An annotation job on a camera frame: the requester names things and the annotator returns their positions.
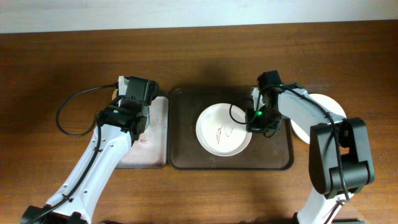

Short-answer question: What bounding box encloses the white plate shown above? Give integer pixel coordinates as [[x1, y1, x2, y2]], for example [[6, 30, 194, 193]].
[[195, 103, 252, 157], [290, 93, 346, 144]]

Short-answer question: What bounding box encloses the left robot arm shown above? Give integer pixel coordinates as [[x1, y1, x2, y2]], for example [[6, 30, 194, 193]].
[[21, 76, 160, 223]]

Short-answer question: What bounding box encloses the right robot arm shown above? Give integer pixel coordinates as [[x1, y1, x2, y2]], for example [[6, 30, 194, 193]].
[[245, 70, 375, 223]]

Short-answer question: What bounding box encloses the large brown tray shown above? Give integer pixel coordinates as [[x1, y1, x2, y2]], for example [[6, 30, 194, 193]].
[[167, 86, 294, 171]]

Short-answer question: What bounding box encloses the small pink sponge tray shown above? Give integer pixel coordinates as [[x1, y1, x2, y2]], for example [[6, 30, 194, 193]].
[[116, 91, 169, 169]]

